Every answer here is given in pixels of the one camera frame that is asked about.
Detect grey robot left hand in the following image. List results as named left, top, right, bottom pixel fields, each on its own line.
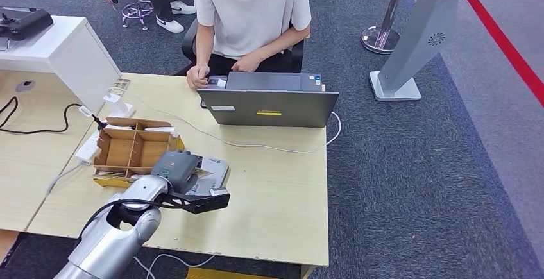
left=151, top=149, right=203, bottom=195

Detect person's left hand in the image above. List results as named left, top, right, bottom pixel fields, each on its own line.
left=231, top=51, right=266, bottom=74

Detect person's right hand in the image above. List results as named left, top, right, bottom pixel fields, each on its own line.
left=186, top=64, right=211, bottom=90

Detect grey card reader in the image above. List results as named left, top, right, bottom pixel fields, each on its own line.
left=185, top=157, right=231, bottom=198

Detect brown divided card box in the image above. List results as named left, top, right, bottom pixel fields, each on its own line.
left=92, top=117, right=185, bottom=189

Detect dark smartphone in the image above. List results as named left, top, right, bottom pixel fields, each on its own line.
left=207, top=75, right=228, bottom=90

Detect grey laptop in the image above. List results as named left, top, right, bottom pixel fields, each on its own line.
left=196, top=71, right=340, bottom=129

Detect clear acrylic holder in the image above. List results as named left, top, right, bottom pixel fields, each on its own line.
left=112, top=78, right=132, bottom=97

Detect white desk stand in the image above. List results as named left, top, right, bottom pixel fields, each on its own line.
left=103, top=92, right=136, bottom=119

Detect white power strip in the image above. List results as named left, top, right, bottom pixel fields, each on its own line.
left=74, top=130, right=102, bottom=166

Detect chrome stool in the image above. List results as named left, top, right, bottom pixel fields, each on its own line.
left=121, top=0, right=154, bottom=31

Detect white cabinet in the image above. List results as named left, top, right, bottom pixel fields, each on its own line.
left=0, top=15, right=122, bottom=115

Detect black controller device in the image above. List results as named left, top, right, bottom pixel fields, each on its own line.
left=0, top=6, right=55, bottom=41

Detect grey kiosk stand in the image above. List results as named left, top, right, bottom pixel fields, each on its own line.
left=368, top=0, right=498, bottom=101

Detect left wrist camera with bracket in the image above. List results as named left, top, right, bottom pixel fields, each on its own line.
left=155, top=187, right=231, bottom=216

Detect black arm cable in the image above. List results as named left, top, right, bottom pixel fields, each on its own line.
left=77, top=198, right=171, bottom=244

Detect white desk cable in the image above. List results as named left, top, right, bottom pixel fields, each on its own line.
left=138, top=97, right=342, bottom=155

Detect thin white floor cable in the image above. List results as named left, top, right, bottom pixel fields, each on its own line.
left=133, top=253, right=216, bottom=279

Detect white power strip cable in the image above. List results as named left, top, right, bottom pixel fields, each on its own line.
left=46, top=162, right=85, bottom=196

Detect black power cable with plug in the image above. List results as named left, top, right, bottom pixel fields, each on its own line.
left=0, top=95, right=108, bottom=135

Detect chrome stanchion post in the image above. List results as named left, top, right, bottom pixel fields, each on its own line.
left=361, top=0, right=413, bottom=55

